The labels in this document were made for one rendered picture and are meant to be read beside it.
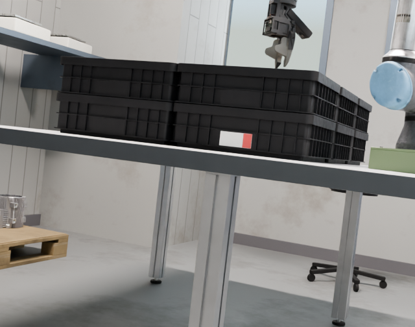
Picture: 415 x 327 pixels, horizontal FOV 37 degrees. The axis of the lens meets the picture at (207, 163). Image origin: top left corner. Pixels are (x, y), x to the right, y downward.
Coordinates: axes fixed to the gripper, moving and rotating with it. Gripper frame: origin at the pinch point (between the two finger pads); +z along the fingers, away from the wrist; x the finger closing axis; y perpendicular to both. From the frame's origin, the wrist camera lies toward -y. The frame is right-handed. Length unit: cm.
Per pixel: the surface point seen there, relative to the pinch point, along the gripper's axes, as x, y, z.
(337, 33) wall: -195, -135, -69
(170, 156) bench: 53, 50, 35
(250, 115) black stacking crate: 32.2, 23.1, 21.3
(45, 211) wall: -270, 36, 84
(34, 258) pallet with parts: -151, 53, 96
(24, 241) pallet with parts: -143, 59, 86
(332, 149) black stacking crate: 18.6, -11.4, 25.8
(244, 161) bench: 65, 38, 34
